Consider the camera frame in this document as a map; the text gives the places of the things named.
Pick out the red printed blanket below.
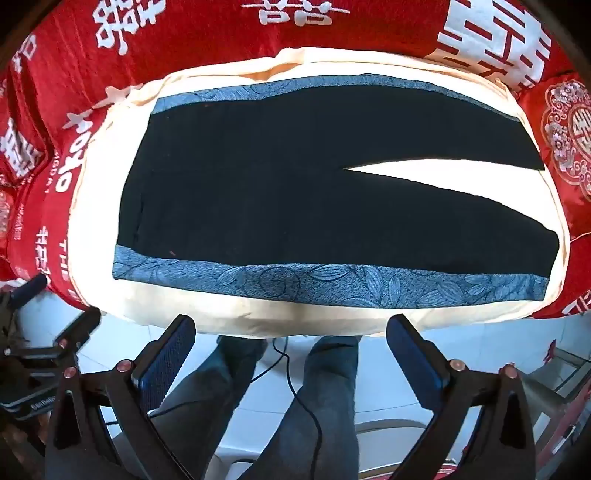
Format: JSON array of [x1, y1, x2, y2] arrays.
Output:
[[0, 0, 591, 320]]

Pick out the black pants with blue stripe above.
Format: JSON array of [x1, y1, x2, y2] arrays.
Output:
[[112, 76, 561, 308]]

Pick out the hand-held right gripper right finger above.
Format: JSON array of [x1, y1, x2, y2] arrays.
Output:
[[386, 315, 537, 480]]

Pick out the white curved object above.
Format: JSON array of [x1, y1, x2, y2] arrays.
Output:
[[355, 418, 430, 437]]

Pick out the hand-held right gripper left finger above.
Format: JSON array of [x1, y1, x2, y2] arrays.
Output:
[[44, 315, 197, 480]]

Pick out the person's leg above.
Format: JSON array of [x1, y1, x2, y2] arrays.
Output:
[[148, 335, 269, 480], [238, 335, 363, 480]]

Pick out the grey metal rack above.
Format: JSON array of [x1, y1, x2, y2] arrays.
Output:
[[522, 344, 591, 467]]

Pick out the person's left leg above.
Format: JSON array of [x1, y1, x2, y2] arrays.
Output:
[[148, 335, 269, 480]]

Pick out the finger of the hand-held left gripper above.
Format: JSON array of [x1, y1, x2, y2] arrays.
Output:
[[0, 274, 49, 308], [14, 307, 103, 359]]

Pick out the black cable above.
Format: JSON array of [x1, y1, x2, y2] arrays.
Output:
[[150, 337, 324, 480]]

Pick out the red floral embroidered cushion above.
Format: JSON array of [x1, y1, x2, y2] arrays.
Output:
[[538, 76, 591, 206]]

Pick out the cream cloth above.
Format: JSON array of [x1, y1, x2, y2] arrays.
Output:
[[69, 46, 573, 339]]

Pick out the person's right leg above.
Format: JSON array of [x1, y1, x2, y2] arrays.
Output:
[[238, 335, 363, 480]]

